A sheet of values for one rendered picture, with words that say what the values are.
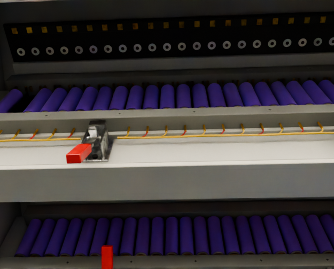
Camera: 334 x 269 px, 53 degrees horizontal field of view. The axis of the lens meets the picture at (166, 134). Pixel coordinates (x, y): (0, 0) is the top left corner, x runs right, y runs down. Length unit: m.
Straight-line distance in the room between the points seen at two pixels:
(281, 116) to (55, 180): 0.25
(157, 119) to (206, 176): 0.08
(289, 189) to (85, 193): 0.21
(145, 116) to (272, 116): 0.14
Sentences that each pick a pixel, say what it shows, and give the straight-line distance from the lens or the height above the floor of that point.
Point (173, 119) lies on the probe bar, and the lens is 0.36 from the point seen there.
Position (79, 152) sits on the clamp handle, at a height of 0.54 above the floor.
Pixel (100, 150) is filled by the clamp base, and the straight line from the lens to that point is 0.34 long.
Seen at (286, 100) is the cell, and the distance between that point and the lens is 0.42.
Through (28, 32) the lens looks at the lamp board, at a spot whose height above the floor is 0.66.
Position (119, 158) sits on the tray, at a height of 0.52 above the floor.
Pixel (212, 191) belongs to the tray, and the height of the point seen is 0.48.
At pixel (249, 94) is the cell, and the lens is 0.42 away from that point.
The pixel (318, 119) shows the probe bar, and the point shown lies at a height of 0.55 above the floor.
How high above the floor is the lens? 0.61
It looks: 12 degrees down
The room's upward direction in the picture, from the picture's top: 2 degrees counter-clockwise
